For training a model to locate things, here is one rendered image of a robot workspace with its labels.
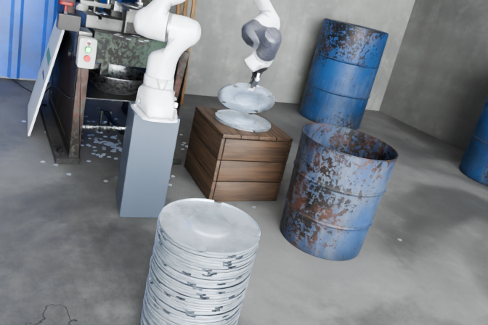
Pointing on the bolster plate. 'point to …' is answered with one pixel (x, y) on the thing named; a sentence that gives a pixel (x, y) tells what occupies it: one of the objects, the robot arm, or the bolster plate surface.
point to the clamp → (91, 3)
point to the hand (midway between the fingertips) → (251, 84)
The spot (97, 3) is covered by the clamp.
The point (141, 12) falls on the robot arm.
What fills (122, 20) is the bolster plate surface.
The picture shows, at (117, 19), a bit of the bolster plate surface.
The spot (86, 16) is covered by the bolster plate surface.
